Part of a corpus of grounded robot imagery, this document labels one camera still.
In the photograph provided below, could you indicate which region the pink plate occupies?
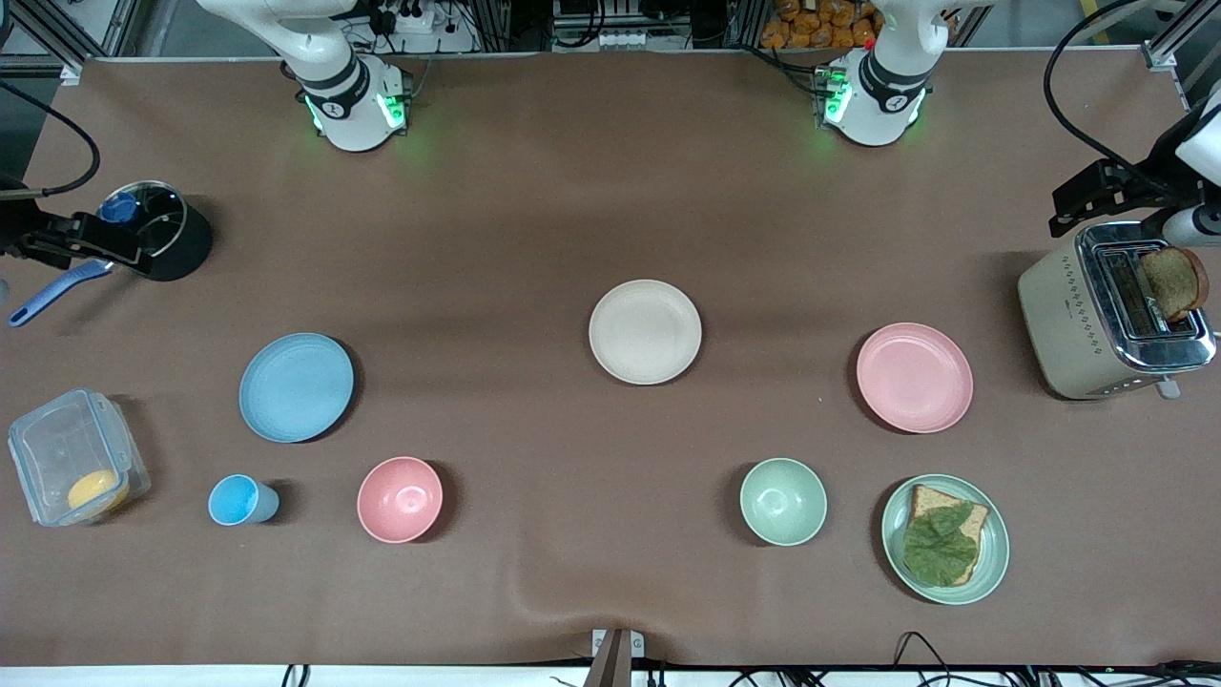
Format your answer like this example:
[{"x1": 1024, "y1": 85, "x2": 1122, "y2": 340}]
[{"x1": 856, "y1": 323, "x2": 975, "y2": 435}]

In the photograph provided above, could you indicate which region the blue plate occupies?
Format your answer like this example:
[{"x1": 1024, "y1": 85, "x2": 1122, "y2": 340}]
[{"x1": 238, "y1": 332, "x2": 355, "y2": 444}]

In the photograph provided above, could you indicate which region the blue spatula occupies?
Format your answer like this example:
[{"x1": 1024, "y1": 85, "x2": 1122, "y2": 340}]
[{"x1": 9, "y1": 260, "x2": 115, "y2": 329}]

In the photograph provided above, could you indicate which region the glass pot lid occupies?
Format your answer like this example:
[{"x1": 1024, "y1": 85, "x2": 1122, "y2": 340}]
[{"x1": 100, "y1": 181, "x2": 187, "y2": 260}]

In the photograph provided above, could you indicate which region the black pot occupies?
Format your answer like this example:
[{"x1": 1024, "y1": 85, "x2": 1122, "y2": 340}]
[{"x1": 98, "y1": 180, "x2": 214, "y2": 282}]

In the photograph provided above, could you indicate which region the brown toast slice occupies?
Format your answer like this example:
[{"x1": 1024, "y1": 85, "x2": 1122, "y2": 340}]
[{"x1": 1138, "y1": 245, "x2": 1211, "y2": 323}]

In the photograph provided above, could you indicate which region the beige chrome toaster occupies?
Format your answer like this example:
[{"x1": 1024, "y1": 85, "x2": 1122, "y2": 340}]
[{"x1": 1017, "y1": 221, "x2": 1218, "y2": 402}]

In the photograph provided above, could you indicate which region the clear plastic container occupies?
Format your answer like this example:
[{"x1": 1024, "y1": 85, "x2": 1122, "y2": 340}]
[{"x1": 8, "y1": 387, "x2": 153, "y2": 528}]

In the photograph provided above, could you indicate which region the orange round food piece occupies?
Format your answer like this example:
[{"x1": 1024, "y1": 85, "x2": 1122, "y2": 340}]
[{"x1": 67, "y1": 469, "x2": 131, "y2": 516}]

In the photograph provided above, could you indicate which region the blue cup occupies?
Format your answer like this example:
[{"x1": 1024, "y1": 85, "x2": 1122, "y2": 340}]
[{"x1": 208, "y1": 474, "x2": 280, "y2": 527}]

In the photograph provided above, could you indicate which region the bag of bread rolls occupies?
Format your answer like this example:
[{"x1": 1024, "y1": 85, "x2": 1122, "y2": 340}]
[{"x1": 759, "y1": 0, "x2": 880, "y2": 52}]

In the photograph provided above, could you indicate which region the brown bread slice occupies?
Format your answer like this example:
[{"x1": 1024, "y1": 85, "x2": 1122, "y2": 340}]
[{"x1": 906, "y1": 484, "x2": 991, "y2": 587}]

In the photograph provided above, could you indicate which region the green plate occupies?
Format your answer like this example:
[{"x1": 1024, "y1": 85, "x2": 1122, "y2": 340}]
[{"x1": 880, "y1": 473, "x2": 1010, "y2": 606}]

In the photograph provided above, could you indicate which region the green lettuce leaf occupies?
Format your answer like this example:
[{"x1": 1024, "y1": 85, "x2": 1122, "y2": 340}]
[{"x1": 901, "y1": 503, "x2": 981, "y2": 585}]

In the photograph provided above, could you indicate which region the white power strip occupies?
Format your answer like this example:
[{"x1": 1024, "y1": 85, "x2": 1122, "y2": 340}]
[{"x1": 377, "y1": 0, "x2": 442, "y2": 36}]

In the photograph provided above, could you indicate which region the pink bowl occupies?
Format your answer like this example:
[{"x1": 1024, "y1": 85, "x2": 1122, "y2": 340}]
[{"x1": 357, "y1": 456, "x2": 445, "y2": 545}]

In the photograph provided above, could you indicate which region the green bowl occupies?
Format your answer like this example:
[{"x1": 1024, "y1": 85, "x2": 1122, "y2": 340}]
[{"x1": 739, "y1": 458, "x2": 828, "y2": 547}]

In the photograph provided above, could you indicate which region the beige plate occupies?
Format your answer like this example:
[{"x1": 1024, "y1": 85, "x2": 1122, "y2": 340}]
[{"x1": 589, "y1": 279, "x2": 703, "y2": 386}]

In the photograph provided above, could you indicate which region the brown table cloth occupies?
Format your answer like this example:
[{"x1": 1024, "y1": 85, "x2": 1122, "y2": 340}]
[{"x1": 0, "y1": 52, "x2": 1221, "y2": 669}]

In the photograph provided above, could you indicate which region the metal table clamp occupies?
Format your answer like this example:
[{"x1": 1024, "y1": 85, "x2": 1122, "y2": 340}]
[{"x1": 590, "y1": 627, "x2": 646, "y2": 687}]

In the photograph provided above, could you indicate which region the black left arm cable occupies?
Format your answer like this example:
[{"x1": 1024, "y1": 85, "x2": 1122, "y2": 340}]
[{"x1": 1043, "y1": 0, "x2": 1179, "y2": 187}]

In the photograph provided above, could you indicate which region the aluminium frame profile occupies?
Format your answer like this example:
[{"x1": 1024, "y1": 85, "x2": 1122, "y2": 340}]
[
  {"x1": 1143, "y1": 0, "x2": 1221, "y2": 75},
  {"x1": 0, "y1": 0, "x2": 130, "y2": 89}
]

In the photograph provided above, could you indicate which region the black looped floor cable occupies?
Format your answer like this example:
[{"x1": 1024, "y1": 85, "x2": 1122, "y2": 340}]
[{"x1": 890, "y1": 631, "x2": 960, "y2": 687}]

